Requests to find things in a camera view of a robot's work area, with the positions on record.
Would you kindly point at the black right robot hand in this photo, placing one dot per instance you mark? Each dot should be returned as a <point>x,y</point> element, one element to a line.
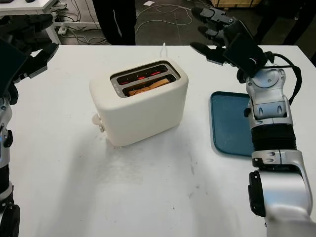
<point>217,18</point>

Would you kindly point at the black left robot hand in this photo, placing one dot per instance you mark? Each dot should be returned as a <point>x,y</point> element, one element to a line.
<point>40,58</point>

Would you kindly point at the toast slice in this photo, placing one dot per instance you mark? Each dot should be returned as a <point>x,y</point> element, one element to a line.
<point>158,84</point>

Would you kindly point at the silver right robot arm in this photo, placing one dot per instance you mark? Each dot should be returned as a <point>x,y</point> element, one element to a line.
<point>271,98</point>

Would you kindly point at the person in dark clothes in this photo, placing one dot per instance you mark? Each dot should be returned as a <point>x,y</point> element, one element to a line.
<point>284,22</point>

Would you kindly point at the person in black trousers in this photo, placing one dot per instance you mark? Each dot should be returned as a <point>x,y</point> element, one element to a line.
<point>116,22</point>

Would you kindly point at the white two-slot toaster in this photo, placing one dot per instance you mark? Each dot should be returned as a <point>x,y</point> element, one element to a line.
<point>148,111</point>

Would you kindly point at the wooden pallet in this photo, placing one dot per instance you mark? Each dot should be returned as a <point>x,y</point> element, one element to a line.
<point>237,2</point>

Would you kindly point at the white power strip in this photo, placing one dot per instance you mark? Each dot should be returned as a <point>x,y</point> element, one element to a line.
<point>62,30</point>

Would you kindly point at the white desk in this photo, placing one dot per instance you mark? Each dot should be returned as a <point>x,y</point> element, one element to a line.
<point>29,6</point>

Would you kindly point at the white paper scrap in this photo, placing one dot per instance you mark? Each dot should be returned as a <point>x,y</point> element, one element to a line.
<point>149,3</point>

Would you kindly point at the blue plastic tray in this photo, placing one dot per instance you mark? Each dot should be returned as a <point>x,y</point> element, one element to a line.
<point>229,123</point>

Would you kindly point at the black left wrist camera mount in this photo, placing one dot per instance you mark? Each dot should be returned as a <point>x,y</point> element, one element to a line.
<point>11,61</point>

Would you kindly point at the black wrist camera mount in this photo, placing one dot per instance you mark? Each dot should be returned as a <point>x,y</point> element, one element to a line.
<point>249,47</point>
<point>11,61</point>

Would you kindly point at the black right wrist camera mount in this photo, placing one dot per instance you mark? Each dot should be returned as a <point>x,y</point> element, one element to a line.
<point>249,47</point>

